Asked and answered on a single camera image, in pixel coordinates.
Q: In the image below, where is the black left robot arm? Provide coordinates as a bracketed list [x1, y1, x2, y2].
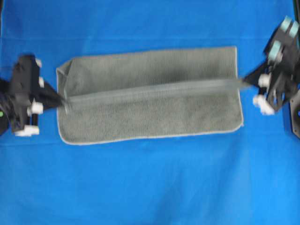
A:
[0, 54, 66, 137]

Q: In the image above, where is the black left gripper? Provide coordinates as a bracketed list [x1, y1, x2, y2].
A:
[9, 55, 68, 137]

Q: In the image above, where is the grey microfibre towel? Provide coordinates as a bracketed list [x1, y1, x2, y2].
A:
[56, 46, 244, 145]

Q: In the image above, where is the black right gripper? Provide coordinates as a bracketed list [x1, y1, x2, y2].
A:
[241, 16, 300, 115]

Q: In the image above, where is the blue table cloth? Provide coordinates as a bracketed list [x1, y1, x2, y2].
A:
[0, 0, 300, 225]

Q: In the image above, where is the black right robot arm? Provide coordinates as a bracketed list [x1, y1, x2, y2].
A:
[243, 0, 300, 137]

